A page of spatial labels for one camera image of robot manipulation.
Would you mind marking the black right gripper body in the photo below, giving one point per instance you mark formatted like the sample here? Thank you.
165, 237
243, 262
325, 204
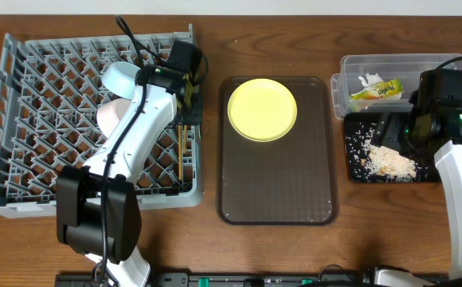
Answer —
395, 131

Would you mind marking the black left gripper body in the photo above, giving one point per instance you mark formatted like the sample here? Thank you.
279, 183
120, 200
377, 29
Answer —
193, 107

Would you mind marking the wooden chopstick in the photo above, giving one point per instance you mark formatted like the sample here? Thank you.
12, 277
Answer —
184, 139
180, 167

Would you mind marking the rice food scraps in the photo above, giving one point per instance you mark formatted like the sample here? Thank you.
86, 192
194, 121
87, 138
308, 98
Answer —
369, 164

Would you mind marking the green orange snack wrapper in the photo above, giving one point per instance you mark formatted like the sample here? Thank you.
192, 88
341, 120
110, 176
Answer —
375, 94

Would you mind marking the yellow round plate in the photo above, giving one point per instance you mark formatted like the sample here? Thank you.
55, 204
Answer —
262, 110

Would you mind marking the light blue bowl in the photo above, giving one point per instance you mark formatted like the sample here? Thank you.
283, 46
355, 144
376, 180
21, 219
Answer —
120, 79

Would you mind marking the pink white bowl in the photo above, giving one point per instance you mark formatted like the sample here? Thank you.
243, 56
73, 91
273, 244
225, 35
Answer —
108, 115

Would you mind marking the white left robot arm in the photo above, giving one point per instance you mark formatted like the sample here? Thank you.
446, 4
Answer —
98, 213

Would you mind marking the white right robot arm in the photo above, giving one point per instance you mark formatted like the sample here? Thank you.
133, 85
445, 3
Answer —
431, 133

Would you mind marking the black waste tray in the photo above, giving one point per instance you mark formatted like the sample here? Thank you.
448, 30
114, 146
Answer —
425, 174

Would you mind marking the clear plastic waste bin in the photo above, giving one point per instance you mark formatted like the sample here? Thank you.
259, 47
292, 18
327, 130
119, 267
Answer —
406, 67

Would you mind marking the grey plastic dishwasher rack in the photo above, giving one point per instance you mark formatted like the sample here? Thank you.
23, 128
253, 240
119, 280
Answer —
50, 91

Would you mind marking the white crumpled tissue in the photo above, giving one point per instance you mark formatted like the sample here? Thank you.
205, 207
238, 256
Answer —
369, 79

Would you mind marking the dark brown serving tray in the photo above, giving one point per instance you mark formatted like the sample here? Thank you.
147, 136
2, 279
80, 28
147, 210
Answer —
289, 181

